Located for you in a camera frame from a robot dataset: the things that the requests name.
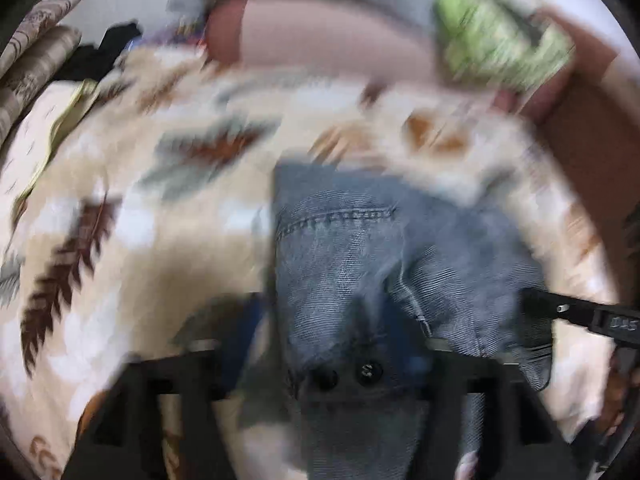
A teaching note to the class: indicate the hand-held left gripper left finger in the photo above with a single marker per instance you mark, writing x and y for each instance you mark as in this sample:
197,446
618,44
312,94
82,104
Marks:
242,345

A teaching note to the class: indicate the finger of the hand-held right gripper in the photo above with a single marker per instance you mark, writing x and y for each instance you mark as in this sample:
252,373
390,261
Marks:
555,306

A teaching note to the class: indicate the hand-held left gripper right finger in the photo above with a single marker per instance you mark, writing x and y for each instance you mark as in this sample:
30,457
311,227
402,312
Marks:
450,410

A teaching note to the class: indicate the blue denim pants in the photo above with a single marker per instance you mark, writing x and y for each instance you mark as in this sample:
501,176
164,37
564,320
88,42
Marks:
340,260

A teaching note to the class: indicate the cream leaf print blanket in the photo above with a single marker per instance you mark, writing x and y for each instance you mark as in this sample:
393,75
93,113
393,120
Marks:
150,200

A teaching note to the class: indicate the green patterned cloth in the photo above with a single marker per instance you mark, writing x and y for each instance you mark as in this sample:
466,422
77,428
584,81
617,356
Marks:
495,30

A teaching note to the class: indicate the pale yellow cloth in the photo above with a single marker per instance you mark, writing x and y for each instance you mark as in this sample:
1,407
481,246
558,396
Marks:
70,115

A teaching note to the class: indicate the pink bed sheet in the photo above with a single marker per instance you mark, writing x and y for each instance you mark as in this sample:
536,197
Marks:
325,40

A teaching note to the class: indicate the purple printed cloth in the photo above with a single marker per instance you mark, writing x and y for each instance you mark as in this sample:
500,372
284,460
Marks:
177,35

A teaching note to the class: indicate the black cloth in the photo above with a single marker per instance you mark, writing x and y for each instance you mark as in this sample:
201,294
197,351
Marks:
95,55

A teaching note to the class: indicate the folded beige patterned quilt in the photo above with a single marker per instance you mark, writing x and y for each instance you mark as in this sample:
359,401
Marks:
30,55

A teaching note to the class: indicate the brown wooden bed frame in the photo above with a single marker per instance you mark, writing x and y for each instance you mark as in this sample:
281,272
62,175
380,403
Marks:
595,130

